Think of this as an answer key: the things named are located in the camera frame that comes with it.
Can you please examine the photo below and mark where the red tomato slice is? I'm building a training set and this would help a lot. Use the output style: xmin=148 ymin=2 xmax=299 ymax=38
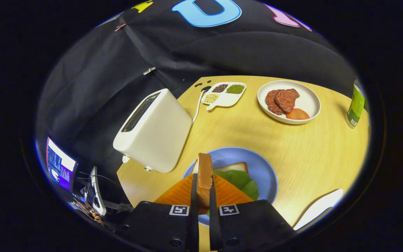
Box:
xmin=286 ymin=108 xmax=310 ymax=120

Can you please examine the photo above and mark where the bread slice with ham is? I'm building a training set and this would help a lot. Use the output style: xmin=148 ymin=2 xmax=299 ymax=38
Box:
xmin=192 ymin=162 xmax=249 ymax=174

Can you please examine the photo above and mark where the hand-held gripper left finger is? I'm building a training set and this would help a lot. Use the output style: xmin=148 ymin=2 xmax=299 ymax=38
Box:
xmin=116 ymin=173 xmax=200 ymax=252

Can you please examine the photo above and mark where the white divided dish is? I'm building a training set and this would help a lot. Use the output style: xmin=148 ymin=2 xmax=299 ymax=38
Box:
xmin=201 ymin=82 xmax=247 ymax=111

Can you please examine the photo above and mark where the white flat device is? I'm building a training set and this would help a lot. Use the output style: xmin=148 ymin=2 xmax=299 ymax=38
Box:
xmin=84 ymin=166 xmax=107 ymax=216

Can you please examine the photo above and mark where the green lettuce leaf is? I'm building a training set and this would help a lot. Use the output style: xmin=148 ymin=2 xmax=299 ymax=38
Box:
xmin=213 ymin=169 xmax=260 ymax=201

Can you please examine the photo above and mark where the round white plate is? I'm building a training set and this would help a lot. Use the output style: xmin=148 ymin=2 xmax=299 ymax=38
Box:
xmin=257 ymin=80 xmax=321 ymax=125

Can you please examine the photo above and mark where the computer monitor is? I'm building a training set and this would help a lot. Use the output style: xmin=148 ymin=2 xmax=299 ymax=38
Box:
xmin=46 ymin=136 xmax=78 ymax=192

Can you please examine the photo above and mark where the blue plate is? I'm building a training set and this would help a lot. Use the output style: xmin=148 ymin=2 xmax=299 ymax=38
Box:
xmin=182 ymin=147 xmax=278 ymax=226

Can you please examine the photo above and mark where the black backdrop cloth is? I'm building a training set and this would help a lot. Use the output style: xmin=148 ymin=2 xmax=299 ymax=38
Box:
xmin=35 ymin=0 xmax=358 ymax=175

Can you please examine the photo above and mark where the toasted bread slice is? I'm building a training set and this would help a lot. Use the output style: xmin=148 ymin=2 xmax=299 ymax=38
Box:
xmin=197 ymin=153 xmax=214 ymax=215

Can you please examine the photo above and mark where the white toaster cable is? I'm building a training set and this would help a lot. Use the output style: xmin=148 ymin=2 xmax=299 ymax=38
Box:
xmin=192 ymin=89 xmax=207 ymax=123

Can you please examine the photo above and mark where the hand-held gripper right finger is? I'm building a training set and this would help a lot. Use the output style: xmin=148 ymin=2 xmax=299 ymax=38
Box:
xmin=208 ymin=175 xmax=297 ymax=252

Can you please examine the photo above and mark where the white toaster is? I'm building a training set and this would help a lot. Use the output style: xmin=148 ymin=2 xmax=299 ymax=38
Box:
xmin=113 ymin=88 xmax=193 ymax=173

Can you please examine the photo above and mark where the white rectangular plate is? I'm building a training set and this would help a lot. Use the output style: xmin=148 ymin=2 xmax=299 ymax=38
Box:
xmin=292 ymin=189 xmax=344 ymax=231

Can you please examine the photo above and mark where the pile of green beans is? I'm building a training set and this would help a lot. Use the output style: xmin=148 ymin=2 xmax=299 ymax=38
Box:
xmin=226 ymin=84 xmax=245 ymax=95

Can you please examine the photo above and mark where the green-label plastic bottle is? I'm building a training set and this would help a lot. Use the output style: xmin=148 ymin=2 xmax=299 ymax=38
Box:
xmin=345 ymin=79 xmax=366 ymax=129

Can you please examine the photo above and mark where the brown meat patty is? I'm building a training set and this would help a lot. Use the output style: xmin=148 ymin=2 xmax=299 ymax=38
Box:
xmin=275 ymin=89 xmax=300 ymax=113
xmin=266 ymin=90 xmax=284 ymax=116

